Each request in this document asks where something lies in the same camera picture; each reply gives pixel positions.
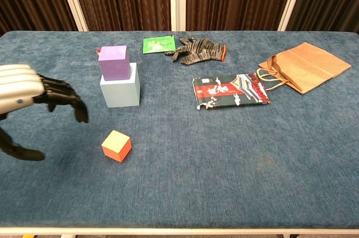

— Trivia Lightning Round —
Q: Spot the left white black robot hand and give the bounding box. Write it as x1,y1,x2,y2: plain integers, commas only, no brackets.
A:
0,63,90,162

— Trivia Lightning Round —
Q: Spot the purple cube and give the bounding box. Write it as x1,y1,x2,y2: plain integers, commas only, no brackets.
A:
98,45,131,81

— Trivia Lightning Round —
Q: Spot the small orange yellow cube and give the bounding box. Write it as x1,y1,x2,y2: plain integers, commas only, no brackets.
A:
101,130,132,163

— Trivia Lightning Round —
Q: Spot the large light blue cube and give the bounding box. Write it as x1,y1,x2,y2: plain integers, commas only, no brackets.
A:
99,62,141,109

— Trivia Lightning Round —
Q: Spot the green foil packet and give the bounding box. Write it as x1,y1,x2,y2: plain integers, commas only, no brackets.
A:
142,35,177,54

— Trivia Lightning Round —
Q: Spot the grey striped work glove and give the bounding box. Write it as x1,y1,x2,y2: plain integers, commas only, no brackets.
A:
164,35,227,66

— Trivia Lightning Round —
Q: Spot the blue table mat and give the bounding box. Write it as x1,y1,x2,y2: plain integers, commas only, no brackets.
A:
0,30,359,229

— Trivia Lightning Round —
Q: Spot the dark patterned paper bag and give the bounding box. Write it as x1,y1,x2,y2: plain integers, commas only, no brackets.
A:
192,72,271,111

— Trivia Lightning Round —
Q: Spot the brown paper bag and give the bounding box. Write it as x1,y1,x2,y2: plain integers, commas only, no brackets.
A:
256,42,352,95

